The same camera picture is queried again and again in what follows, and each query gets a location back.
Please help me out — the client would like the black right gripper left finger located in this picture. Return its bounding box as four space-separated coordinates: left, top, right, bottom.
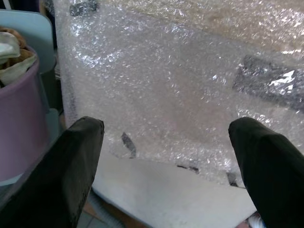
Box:
0 116 105 228

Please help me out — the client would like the light blue plastic chair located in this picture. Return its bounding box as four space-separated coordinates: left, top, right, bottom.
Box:
0 9 63 124

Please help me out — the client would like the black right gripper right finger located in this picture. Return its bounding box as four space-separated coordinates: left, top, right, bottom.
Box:
228 117 304 228

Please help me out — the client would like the bubble wrap covered washing machine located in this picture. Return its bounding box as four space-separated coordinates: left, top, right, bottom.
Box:
55 0 304 220

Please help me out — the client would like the beige crumpled garment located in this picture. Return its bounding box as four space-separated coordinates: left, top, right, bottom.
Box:
0 26 38 86

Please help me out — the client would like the purple plastic laundry basket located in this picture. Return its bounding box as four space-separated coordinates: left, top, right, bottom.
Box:
0 45 50 184

